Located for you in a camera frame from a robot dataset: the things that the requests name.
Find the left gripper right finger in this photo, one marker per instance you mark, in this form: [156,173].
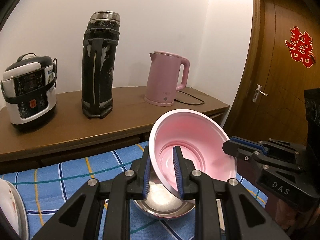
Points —
[243,216]

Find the stainless steel bowl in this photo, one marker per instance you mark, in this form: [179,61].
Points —
[160,203]

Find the brown wooden cabinet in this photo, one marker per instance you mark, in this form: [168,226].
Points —
[71,135]

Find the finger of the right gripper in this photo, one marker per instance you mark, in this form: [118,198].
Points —
[247,142]
[239,151]

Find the person's right hand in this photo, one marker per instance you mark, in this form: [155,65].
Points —
[286,216]

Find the red flower white plate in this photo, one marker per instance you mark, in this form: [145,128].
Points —
[9,205]

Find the blue plaid tablecloth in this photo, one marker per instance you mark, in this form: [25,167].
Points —
[45,190]

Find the red double happiness sticker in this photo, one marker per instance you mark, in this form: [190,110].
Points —
[300,47]

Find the pink electric kettle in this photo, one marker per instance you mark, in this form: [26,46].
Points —
[168,74]

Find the pink plastic bowl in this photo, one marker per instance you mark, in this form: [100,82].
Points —
[201,140]

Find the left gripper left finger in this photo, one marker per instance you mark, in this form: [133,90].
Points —
[80,217]

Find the silver black rice cooker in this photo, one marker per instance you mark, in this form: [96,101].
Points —
[29,90]

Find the black thermos flask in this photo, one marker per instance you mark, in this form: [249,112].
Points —
[99,51]

